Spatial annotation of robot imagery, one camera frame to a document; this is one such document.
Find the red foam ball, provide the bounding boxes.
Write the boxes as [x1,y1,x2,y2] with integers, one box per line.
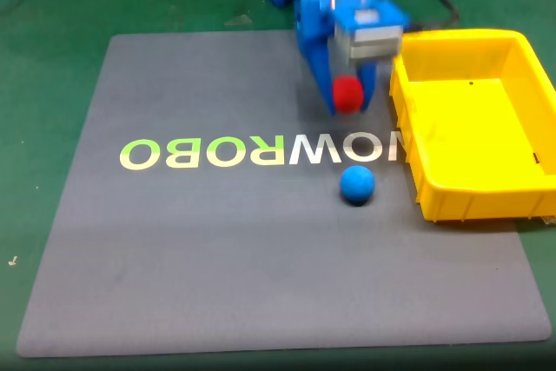
[332,76,365,114]

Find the blue foam ball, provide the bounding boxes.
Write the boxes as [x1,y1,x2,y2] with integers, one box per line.
[339,165,376,207]

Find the yellow plastic bin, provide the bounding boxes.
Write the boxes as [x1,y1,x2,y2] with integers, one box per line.
[387,28,556,223]

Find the grey mat with lettering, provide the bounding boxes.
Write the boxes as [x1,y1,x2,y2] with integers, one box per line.
[16,30,553,359]

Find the grey camera box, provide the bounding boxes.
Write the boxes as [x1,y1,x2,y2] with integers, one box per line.
[328,25,403,64]

